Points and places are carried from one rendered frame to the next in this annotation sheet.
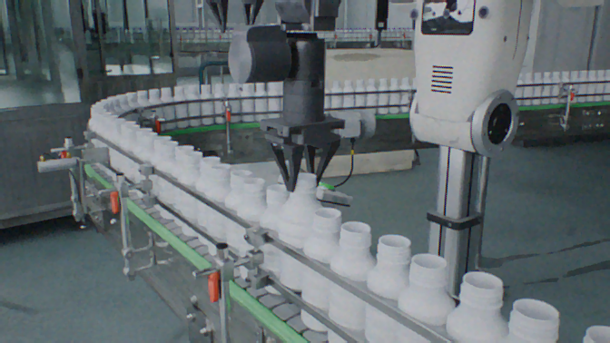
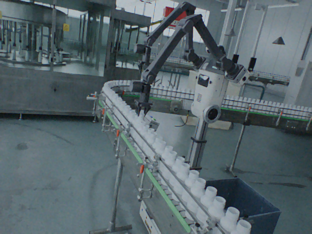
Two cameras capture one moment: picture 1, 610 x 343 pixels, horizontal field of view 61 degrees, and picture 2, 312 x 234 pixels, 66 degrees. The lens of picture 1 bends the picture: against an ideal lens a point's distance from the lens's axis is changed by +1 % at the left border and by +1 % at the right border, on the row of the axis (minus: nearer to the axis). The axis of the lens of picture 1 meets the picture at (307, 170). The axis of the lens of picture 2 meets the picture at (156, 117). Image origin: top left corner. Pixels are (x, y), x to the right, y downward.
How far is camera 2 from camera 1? 0.85 m
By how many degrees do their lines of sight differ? 10
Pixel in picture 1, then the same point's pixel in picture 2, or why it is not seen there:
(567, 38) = not seen: outside the picture
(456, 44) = (203, 88)
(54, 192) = (87, 107)
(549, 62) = (305, 97)
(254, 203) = (132, 118)
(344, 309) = (140, 141)
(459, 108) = (201, 107)
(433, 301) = (152, 140)
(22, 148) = (81, 88)
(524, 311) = (162, 143)
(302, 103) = (143, 98)
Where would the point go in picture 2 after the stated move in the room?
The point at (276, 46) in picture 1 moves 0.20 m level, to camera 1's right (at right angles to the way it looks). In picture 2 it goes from (139, 85) to (171, 92)
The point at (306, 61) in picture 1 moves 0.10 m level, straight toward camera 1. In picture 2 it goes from (145, 89) to (140, 92)
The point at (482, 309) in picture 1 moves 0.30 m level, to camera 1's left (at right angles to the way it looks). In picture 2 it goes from (157, 142) to (104, 128)
